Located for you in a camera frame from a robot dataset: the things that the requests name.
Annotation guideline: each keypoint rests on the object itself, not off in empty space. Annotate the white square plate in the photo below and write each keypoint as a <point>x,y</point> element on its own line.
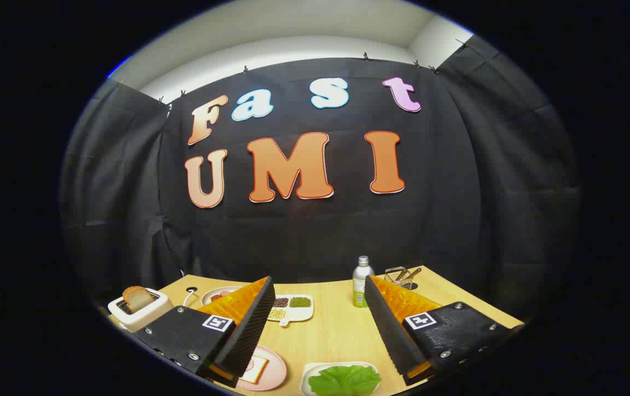
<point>307,377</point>

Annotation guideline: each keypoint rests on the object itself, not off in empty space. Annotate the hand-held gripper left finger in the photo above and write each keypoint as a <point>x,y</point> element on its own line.
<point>249,330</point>

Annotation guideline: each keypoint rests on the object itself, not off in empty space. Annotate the green lettuce leaf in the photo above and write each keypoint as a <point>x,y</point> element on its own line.
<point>345,380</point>

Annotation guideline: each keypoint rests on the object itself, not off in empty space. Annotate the pile of pale soybeans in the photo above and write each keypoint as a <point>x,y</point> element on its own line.
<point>276,313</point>

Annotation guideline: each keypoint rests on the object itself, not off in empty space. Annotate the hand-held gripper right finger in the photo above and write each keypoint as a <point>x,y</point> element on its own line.
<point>389,330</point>

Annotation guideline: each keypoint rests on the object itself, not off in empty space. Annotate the green and silver bottle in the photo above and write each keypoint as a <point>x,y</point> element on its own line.
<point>361,283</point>

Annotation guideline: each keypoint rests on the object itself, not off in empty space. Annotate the white round plate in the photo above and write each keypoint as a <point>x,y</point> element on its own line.
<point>209,295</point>

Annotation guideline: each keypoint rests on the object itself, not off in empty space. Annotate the white bread slice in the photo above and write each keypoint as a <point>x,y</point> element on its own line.
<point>258,369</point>

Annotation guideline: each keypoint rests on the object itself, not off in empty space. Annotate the white divided dish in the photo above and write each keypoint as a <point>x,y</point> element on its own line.
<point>299,314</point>

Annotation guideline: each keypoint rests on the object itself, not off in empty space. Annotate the pile of dark red beans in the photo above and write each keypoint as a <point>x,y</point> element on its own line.
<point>281,302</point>

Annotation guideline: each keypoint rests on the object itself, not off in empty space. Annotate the pink round plate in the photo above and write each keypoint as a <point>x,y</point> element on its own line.
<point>277,369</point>

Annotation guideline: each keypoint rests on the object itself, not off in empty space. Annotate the brown toast slice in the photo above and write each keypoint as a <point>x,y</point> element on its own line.
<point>136,298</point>

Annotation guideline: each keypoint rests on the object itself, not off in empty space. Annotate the white toaster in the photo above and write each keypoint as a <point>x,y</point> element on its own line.
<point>150,318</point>

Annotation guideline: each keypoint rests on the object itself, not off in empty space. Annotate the pile of green beans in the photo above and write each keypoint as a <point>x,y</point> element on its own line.
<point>299,302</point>

